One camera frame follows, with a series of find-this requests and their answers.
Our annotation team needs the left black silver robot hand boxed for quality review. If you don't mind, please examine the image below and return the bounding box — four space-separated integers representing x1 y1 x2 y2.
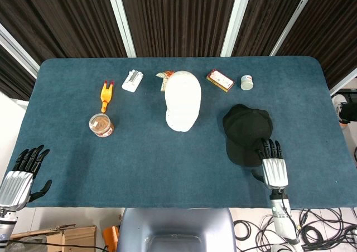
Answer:
0 144 53 211

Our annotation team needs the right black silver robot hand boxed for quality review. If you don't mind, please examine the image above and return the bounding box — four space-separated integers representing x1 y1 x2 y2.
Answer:
250 138 290 190

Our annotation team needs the black baseball cap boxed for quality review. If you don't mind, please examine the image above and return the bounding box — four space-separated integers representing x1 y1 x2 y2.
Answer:
222 103 273 168

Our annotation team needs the white foam mannequin head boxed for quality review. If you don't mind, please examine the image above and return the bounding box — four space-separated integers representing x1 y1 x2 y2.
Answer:
164 70 202 132

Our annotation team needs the brown cardboard box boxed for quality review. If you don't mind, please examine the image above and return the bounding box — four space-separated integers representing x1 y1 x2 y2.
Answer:
11 224 97 252

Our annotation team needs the small white round jar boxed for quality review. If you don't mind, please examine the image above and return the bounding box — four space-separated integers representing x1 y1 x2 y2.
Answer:
240 75 255 91

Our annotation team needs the black white equipment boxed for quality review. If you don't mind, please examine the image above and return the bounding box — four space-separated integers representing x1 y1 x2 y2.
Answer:
331 89 357 126

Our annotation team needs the clear jar of rubber bands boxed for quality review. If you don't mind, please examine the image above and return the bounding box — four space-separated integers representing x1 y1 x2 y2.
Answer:
89 113 115 138

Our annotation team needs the orange plastic object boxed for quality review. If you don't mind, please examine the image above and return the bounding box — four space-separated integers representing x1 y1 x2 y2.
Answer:
102 226 120 252

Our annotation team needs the red yellow cardboard box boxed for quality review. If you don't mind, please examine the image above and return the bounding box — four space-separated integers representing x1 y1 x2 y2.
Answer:
206 69 235 93

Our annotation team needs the grey robot torso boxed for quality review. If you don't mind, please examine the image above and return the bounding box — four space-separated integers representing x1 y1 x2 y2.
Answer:
116 207 238 252

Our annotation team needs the blue table cloth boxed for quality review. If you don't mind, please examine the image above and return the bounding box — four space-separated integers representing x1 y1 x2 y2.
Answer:
11 56 357 210

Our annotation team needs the yellow rubber chicken toy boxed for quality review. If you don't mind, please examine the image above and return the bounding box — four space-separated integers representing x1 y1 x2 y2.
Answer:
99 80 115 113

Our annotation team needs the crumpled snack packet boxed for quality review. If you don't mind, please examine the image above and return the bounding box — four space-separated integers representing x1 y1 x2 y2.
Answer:
155 70 176 93

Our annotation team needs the white plastic stapler device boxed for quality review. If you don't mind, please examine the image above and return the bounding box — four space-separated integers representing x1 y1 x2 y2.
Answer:
121 70 144 93

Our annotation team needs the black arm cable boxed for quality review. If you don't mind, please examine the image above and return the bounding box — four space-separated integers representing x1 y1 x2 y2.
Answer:
278 189 301 243

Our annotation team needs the black floor cable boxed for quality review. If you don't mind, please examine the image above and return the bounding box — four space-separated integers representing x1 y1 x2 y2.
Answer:
5 239 109 251
300 207 357 251
233 220 276 249

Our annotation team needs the white partition post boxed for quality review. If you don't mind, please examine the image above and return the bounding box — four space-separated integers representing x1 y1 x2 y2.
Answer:
329 67 357 95
105 0 137 58
220 0 253 57
269 0 319 56
0 23 40 79

